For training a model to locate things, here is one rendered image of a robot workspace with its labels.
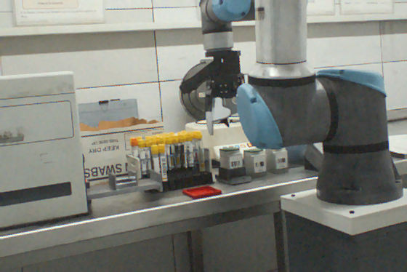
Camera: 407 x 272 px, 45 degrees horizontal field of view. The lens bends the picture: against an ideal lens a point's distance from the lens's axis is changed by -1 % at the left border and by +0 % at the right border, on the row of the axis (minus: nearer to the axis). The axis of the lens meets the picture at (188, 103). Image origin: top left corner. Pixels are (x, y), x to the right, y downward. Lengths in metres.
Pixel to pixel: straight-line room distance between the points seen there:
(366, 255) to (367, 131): 0.20
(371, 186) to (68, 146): 0.58
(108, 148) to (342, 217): 0.72
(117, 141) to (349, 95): 0.70
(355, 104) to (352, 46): 1.35
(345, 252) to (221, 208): 0.35
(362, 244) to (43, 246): 0.58
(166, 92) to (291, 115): 0.99
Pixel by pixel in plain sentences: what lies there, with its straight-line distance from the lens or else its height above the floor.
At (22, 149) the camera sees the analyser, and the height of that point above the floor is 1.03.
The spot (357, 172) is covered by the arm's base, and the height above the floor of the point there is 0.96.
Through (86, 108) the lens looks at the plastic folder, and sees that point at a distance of 1.68.
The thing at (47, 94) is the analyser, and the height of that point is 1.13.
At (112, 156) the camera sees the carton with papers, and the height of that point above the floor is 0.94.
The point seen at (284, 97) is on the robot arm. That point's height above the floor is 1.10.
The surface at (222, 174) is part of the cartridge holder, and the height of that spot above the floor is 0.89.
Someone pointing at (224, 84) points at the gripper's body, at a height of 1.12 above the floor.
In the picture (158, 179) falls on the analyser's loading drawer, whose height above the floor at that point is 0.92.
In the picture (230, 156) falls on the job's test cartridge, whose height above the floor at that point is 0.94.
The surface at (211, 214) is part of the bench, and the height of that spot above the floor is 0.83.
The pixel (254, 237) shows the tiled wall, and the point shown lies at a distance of 2.01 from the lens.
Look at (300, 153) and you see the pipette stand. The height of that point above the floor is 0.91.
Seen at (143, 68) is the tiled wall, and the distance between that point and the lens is 1.75.
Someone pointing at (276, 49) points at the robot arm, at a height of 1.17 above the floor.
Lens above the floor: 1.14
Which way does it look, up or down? 3 degrees down
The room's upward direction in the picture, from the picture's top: 5 degrees counter-clockwise
